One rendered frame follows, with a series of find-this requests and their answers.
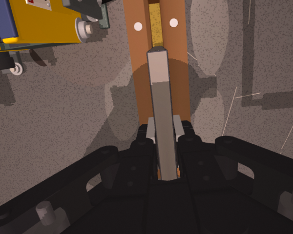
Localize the grey test plate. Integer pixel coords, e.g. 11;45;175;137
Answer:
146;46;182;181

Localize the orange slotted rack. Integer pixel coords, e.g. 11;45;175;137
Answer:
123;0;191;178

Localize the grey bolt with washer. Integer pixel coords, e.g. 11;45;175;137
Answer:
74;17;94;42

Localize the short black lever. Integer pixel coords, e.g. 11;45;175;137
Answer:
0;51;16;72

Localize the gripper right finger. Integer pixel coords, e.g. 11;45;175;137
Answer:
172;114;293;201

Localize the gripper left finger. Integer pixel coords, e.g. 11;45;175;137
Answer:
0;117;160;229

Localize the blue rounded bar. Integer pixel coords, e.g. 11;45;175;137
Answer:
0;0;19;44

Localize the yellow and dark clamp body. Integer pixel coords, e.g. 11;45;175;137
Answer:
0;0;111;53

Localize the grey pivot bracket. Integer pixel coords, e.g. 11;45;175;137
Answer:
1;54;24;76

